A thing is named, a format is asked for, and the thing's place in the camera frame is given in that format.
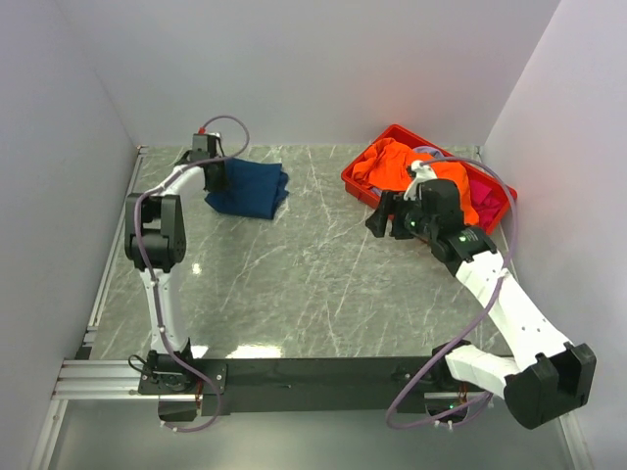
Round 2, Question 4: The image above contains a lavender t shirt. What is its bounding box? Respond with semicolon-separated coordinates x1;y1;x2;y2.
412;146;447;162

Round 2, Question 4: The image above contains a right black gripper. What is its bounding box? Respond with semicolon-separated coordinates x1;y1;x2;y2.
363;190;437;243

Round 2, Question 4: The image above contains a black base beam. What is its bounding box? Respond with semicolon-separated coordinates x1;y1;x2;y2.
139;356;442;417

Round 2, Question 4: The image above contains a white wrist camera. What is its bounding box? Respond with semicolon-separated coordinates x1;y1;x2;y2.
404;160;438;201
196;127;221;139

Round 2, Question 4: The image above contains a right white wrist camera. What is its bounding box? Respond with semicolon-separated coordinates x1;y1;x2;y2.
404;160;438;201

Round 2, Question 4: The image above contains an orange t shirt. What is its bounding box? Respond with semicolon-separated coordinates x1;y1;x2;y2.
349;138;479;225

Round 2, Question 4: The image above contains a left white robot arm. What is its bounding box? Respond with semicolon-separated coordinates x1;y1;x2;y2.
123;130;226;395

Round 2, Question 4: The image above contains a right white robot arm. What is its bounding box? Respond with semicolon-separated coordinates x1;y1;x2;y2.
365;179;597;430

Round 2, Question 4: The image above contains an aluminium rail frame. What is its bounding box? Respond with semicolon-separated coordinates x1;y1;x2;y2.
52;360;140;400

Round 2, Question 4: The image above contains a blue mickey t shirt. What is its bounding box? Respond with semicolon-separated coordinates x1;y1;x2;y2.
205;159;289;220

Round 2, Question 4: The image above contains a magenta t shirt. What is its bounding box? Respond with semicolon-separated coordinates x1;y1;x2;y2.
469;179;505;234

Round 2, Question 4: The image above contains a red plastic bin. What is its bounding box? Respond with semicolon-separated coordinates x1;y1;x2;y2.
341;124;509;234

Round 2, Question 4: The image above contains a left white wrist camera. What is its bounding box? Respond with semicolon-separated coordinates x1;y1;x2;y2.
196;127;221;139

